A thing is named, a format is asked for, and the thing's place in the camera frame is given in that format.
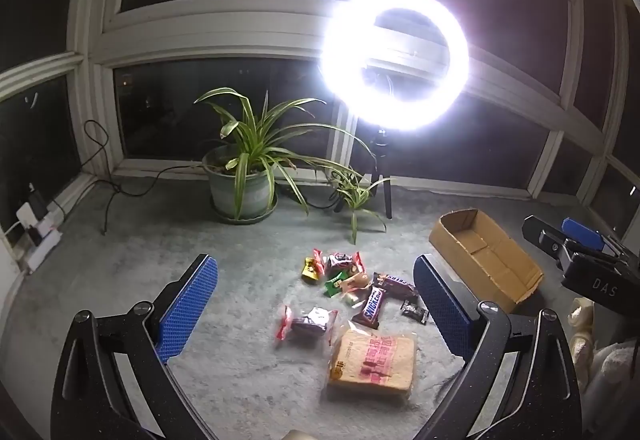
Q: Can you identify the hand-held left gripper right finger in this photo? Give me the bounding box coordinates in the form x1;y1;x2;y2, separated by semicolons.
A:
412;254;583;440

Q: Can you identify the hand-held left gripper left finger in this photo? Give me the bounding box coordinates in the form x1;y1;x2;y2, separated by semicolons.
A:
50;254;221;440

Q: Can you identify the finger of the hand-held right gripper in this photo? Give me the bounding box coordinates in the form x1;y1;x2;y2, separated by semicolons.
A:
522;215;577;267
561;217;638;271

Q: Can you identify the small black snack packet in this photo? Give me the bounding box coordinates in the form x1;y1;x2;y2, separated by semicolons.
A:
401;299;430;325

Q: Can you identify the brown chocolate bar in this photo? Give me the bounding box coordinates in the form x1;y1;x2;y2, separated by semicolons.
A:
351;287;388;331
372;271;418;298

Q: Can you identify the cardboard box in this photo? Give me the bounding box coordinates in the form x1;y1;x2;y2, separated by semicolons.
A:
429;207;545;315

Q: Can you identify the large bread packet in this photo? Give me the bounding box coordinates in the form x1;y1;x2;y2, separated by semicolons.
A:
326;326;418;401

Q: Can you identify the peach snack packet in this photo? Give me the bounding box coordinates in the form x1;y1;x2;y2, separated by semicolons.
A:
340;267;373;293

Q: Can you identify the green snack packet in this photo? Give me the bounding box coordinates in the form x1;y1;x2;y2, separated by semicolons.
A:
322;273;348;298

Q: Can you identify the red white candy packet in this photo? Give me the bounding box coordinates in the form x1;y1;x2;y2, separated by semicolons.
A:
312;247;365;278

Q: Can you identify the clear packet with dark cake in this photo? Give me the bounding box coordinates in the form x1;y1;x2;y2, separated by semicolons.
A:
275;304;338;346

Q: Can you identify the yellow snack packet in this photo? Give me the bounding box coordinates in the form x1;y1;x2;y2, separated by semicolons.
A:
301;256;323;283

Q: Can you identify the grey carpet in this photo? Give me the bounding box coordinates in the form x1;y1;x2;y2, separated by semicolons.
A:
0;170;640;440

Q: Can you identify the pale fleecy clothing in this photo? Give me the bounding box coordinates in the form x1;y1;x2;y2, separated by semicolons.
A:
567;295;640;440

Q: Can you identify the green plant pot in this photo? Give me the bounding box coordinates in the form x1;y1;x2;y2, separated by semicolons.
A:
202;145;273;221

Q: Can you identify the green pot saucer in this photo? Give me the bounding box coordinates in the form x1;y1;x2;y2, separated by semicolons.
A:
212;197;279;225

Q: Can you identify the small spider plant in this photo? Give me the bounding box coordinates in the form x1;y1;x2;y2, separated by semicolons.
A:
325;165;396;246

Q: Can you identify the white power strip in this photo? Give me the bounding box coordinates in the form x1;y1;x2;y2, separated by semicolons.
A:
15;217;63;272

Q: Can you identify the black light tripod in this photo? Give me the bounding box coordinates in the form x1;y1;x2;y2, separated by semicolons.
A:
367;125;396;221

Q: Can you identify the large spider plant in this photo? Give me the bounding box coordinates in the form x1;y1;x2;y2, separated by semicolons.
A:
194;88;381;221

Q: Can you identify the black charger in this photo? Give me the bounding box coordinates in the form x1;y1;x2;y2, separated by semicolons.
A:
27;190;49;221

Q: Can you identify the white charger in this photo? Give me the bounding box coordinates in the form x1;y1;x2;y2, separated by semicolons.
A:
16;201;42;229

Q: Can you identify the black power cable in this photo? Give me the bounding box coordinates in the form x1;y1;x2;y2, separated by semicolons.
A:
82;120;211;236

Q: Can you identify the black cable with switch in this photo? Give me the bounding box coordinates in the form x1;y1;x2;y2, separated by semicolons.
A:
277;177;346;212

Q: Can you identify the bright ring light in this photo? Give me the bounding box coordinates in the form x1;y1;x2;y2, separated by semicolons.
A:
320;0;471;131

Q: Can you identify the white window frame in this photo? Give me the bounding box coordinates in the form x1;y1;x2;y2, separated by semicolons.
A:
0;0;640;271

